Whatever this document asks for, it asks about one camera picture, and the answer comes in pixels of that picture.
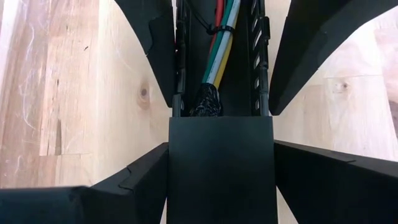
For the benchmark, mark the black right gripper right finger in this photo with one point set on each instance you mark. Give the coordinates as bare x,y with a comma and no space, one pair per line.
335,193

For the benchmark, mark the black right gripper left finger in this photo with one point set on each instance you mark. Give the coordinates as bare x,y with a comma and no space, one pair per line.
93,205

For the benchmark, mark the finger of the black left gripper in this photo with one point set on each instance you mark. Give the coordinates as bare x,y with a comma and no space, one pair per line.
311,40
158,40

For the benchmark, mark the black zip tie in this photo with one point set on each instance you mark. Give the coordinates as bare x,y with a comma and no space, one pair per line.
220,30

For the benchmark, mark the black duct cover strip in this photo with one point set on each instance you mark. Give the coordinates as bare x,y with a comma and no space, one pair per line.
220,171

